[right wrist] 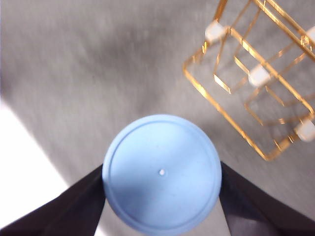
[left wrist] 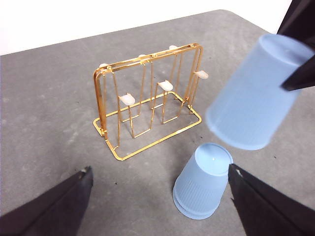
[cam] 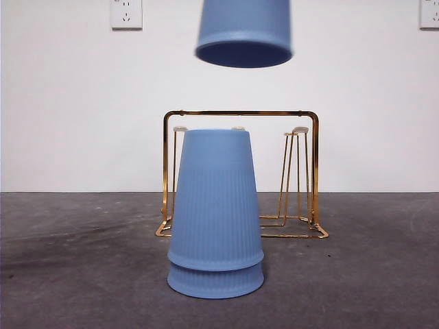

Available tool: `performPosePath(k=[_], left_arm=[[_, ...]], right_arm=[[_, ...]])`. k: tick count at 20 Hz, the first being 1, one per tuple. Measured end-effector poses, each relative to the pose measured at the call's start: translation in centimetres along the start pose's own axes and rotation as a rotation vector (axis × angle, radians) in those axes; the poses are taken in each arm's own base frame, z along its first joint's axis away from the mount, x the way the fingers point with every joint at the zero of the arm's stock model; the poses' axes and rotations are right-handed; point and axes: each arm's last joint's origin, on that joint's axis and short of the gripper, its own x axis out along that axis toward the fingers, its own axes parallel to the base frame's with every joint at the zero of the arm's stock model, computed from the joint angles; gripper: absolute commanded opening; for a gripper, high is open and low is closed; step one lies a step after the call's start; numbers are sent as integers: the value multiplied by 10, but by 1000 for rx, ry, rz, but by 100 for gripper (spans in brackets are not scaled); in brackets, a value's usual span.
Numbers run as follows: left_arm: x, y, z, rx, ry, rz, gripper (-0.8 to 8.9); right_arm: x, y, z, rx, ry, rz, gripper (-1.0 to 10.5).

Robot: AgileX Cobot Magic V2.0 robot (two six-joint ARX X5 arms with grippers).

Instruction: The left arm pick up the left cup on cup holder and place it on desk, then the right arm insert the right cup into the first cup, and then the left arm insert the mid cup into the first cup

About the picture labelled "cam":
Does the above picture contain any blue ribbed plastic cup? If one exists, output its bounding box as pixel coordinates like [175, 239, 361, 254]
[167, 129, 265, 272]
[167, 262, 265, 299]
[193, 0, 294, 69]

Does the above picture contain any gold wire cup holder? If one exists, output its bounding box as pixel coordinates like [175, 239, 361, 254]
[154, 109, 330, 239]

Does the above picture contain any white wall socket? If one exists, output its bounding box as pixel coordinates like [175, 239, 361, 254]
[419, 0, 439, 29]
[110, 0, 143, 29]

